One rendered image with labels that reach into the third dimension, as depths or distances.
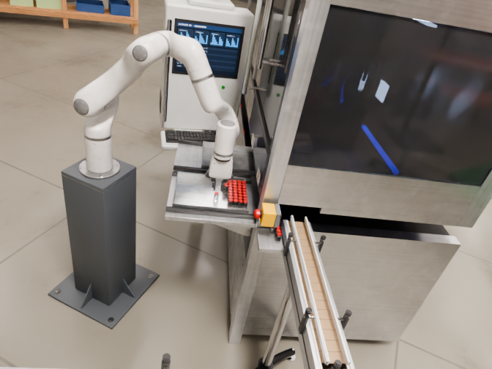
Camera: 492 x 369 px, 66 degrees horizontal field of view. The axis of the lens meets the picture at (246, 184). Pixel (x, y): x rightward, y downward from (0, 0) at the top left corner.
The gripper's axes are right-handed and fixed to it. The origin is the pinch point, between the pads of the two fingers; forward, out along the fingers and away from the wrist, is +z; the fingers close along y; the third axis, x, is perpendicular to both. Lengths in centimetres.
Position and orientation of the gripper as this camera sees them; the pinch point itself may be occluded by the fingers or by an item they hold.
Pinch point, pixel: (218, 185)
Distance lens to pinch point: 173.5
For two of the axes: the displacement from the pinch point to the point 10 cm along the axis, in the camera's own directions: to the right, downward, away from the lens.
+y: -9.8, -1.0, -1.4
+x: 0.6, 5.7, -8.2
